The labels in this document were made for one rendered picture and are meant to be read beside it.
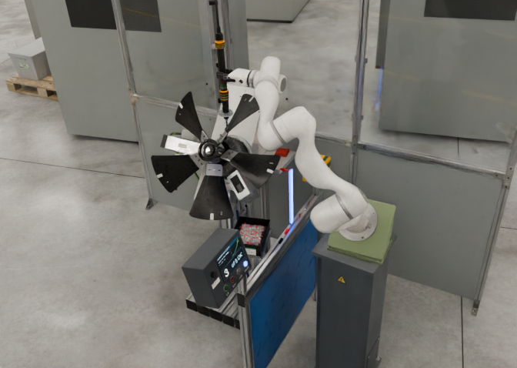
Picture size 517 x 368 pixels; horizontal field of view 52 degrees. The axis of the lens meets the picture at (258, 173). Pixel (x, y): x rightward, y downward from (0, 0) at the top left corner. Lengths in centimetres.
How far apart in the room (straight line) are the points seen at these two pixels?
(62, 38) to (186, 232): 220
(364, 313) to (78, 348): 178
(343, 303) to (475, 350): 108
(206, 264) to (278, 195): 177
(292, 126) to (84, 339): 214
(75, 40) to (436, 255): 358
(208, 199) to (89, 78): 282
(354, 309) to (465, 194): 100
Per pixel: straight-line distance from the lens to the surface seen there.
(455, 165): 312
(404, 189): 329
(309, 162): 201
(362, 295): 257
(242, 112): 275
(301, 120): 197
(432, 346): 344
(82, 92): 543
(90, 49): 517
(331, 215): 208
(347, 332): 280
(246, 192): 277
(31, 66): 699
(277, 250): 263
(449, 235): 340
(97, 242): 426
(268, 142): 199
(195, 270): 200
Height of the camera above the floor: 259
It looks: 33 degrees down
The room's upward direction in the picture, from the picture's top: 3 degrees counter-clockwise
